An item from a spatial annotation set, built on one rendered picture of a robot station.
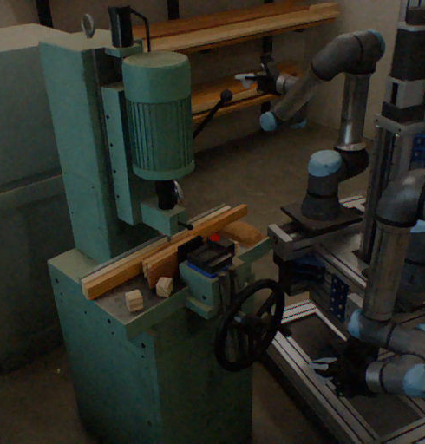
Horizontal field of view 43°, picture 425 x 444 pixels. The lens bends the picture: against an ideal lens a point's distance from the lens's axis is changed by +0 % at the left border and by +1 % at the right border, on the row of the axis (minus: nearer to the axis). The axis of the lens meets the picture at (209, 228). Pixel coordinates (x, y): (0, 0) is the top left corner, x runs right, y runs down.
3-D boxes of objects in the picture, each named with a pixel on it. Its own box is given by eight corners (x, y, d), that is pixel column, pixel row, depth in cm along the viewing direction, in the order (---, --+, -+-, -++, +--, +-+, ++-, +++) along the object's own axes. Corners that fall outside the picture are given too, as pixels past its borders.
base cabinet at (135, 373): (170, 512, 192) (154, 362, 156) (78, 419, 228) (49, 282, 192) (253, 434, 219) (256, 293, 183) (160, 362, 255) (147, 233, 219)
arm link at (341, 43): (344, 61, 171) (267, 140, 211) (367, 55, 177) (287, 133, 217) (326, 30, 173) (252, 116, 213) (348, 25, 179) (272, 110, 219)
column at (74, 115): (110, 273, 180) (77, 50, 143) (73, 249, 194) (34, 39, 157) (161, 246, 193) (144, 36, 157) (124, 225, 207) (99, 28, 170)
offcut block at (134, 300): (140, 301, 150) (138, 289, 148) (143, 309, 147) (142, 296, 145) (126, 304, 149) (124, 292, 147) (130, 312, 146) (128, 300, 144)
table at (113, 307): (148, 360, 139) (147, 342, 136) (81, 309, 158) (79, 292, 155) (293, 263, 175) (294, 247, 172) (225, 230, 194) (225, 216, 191)
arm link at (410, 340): (402, 311, 140) (385, 343, 134) (447, 329, 134) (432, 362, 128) (400, 329, 145) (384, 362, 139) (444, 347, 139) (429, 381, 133)
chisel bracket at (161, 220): (171, 241, 161) (169, 217, 157) (141, 225, 170) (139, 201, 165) (189, 232, 165) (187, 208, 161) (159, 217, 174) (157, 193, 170)
